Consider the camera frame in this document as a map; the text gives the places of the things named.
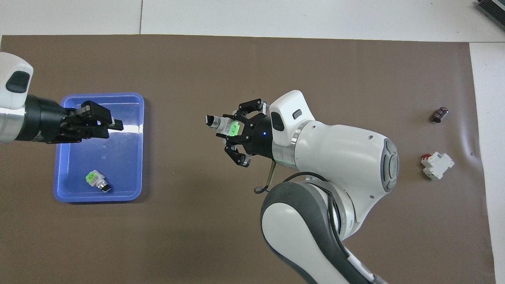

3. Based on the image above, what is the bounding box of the brown table mat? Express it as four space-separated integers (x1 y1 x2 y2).
0 35 497 284

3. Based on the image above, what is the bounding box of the white red circuit breaker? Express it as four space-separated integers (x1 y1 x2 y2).
421 152 455 180

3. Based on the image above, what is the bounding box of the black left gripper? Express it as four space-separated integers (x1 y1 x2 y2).
16 95 124 144

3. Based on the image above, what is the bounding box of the blue plastic tray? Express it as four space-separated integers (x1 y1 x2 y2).
53 93 145 203

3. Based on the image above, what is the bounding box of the small dark cylindrical capacitor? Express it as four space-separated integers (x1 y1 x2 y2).
431 106 449 123

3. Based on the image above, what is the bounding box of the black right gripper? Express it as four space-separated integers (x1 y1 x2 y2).
224 98 275 168

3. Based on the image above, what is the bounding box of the green white selector switch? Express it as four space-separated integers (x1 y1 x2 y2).
86 170 112 194
205 114 242 137

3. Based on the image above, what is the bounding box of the black electronics box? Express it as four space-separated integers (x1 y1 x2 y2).
475 0 505 28

